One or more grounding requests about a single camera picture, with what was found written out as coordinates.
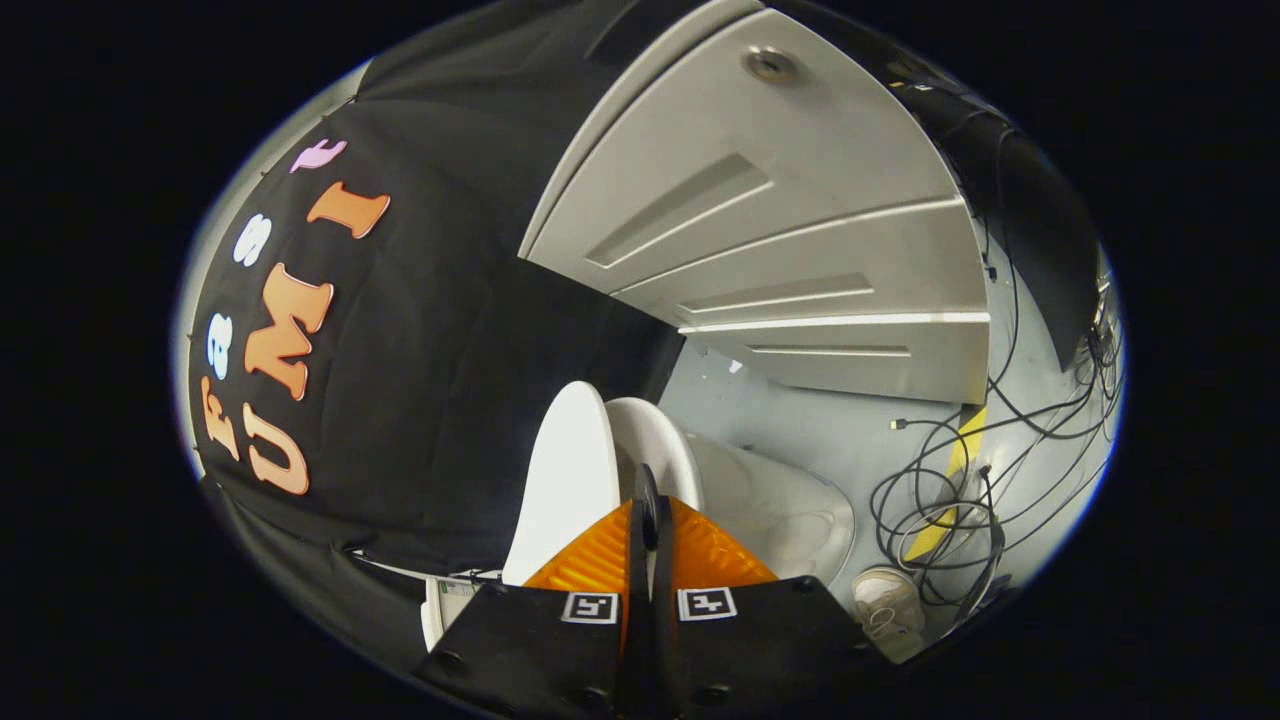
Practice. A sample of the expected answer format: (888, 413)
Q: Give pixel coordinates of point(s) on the white drawer cabinet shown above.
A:
(780, 230)

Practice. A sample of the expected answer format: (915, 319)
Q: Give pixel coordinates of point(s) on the yellow floor tape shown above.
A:
(958, 470)

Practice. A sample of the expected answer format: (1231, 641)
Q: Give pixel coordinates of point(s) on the person's shoe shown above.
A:
(885, 605)

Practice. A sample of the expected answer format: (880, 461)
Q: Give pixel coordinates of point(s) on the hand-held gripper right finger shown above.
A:
(760, 650)

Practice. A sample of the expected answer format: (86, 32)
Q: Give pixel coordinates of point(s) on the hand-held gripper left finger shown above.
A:
(540, 650)

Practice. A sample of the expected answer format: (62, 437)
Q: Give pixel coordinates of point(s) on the black backdrop cloth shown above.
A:
(440, 400)

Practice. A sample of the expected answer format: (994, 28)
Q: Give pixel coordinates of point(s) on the white toilet seat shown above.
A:
(660, 445)

